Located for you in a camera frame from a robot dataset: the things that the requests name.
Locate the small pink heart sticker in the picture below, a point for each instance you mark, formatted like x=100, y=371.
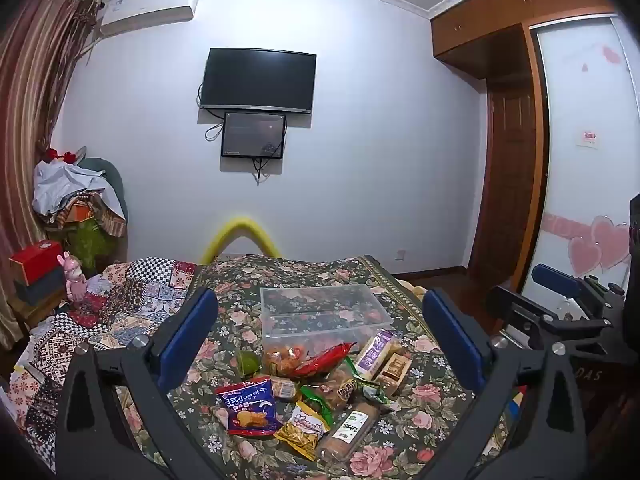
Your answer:
x=582, y=257

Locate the purple label snack packet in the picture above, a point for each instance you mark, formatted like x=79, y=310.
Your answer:
x=375, y=355

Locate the black wall television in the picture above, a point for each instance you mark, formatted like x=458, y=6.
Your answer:
x=257, y=80

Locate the dark box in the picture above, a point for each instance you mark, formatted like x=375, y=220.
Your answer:
x=40, y=287

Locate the clear plastic storage box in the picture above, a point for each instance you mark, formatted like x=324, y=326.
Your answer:
x=325, y=315

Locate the red box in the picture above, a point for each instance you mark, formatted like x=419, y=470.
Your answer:
x=35, y=257

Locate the white sliding wardrobe door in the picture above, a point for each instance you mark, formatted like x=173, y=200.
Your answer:
x=580, y=95

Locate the yellow chair back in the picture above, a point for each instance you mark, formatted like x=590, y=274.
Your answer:
x=240, y=222

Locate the pink toy figure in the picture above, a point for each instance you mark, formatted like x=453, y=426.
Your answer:
x=72, y=280

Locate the small brown biscuit packet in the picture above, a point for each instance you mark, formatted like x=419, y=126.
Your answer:
x=282, y=387

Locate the floral blanket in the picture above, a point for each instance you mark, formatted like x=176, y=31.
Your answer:
x=240, y=320

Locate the striped brown curtain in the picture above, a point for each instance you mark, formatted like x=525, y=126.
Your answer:
x=30, y=110

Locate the bread packet with green ends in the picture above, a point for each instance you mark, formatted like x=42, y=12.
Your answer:
x=342, y=390

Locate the red and white sticker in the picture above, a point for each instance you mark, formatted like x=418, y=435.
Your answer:
x=587, y=138

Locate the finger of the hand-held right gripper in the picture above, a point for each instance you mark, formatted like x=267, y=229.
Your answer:
x=510, y=307
x=555, y=280

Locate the green round packet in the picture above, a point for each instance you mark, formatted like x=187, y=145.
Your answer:
x=247, y=365

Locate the yellow snack packet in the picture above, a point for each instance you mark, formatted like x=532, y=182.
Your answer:
x=302, y=425

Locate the large pink heart sticker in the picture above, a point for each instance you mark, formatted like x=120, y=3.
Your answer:
x=610, y=240

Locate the pink band sticker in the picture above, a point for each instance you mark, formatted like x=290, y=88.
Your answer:
x=565, y=223

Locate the green patterned cloth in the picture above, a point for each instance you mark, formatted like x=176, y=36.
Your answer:
x=87, y=247

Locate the grey green chair back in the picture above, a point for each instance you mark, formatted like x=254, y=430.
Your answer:
x=112, y=180

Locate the patchwork quilt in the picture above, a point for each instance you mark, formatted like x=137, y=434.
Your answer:
x=125, y=290

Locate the blue chip packet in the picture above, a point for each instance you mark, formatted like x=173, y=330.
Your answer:
x=250, y=405

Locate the pile of clothes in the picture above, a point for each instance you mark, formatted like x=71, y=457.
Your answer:
x=65, y=185

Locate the small brown snack box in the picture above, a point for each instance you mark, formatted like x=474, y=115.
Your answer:
x=395, y=372

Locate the wooden overhead cabinet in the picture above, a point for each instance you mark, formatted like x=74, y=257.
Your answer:
x=480, y=35

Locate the brown wooden door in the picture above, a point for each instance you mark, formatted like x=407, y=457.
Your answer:
x=510, y=175

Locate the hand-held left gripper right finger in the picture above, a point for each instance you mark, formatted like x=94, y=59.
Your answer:
x=450, y=332

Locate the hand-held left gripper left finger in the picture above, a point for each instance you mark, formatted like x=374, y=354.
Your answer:
x=197, y=320

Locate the red snack packet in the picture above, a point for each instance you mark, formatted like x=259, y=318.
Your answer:
x=325, y=360

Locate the bag of orange buns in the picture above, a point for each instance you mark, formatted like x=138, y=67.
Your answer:
x=282, y=360

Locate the white air conditioner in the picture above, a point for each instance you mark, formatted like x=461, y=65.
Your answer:
x=150, y=7

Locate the small black wall monitor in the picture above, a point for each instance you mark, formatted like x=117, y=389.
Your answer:
x=254, y=135

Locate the long biscuit roll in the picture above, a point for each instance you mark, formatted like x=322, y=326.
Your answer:
x=350, y=432

